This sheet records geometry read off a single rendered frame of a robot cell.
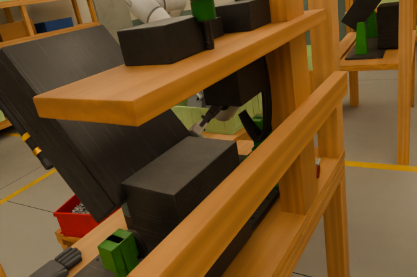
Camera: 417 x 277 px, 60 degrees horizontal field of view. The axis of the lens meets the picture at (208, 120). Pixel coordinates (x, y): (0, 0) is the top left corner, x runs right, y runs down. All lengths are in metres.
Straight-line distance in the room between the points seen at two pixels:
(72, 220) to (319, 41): 1.23
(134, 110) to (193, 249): 0.27
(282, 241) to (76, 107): 0.83
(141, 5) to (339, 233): 1.39
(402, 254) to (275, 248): 1.45
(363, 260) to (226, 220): 1.82
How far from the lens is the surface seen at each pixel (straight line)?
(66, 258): 1.34
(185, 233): 0.66
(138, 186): 0.92
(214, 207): 0.71
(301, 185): 1.26
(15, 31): 6.82
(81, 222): 1.59
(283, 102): 1.15
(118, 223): 1.45
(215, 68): 0.66
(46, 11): 7.88
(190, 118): 2.41
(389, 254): 2.55
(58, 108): 0.64
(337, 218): 1.85
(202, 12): 0.77
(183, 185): 0.87
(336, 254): 1.99
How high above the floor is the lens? 1.66
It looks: 20 degrees down
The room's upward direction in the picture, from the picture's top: 10 degrees counter-clockwise
